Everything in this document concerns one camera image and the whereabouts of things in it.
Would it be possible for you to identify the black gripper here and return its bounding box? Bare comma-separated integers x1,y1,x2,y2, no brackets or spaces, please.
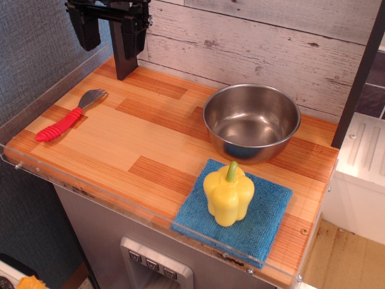
65,1,152,60

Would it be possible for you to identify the stainless steel pot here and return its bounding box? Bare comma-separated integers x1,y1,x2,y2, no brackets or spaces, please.
202,84,301,164

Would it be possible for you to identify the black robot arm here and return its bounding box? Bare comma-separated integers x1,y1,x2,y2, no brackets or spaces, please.
65,1,152,80

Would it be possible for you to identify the clear acrylic table guard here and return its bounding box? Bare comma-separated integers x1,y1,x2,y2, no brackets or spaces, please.
1,48,337,288

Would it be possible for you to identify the yellow toy bell pepper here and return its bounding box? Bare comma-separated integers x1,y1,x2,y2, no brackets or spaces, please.
203,161,255,227

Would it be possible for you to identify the grey toy fridge cabinet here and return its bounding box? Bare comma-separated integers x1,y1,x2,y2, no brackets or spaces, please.
55,185,272,288

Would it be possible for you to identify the blue cloth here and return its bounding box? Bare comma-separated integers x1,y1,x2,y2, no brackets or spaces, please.
170,159,293,269

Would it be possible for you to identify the orange object at corner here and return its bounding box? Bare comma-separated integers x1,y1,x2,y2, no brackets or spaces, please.
16,276,47,289

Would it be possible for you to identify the white toy sink unit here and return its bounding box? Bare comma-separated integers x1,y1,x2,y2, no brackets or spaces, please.
322,113,384,243

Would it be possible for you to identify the red handled metal spork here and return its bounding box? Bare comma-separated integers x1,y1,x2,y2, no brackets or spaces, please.
35,89,108,142

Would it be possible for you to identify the dark vertical post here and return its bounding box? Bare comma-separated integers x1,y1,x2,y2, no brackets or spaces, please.
331,0,384,149

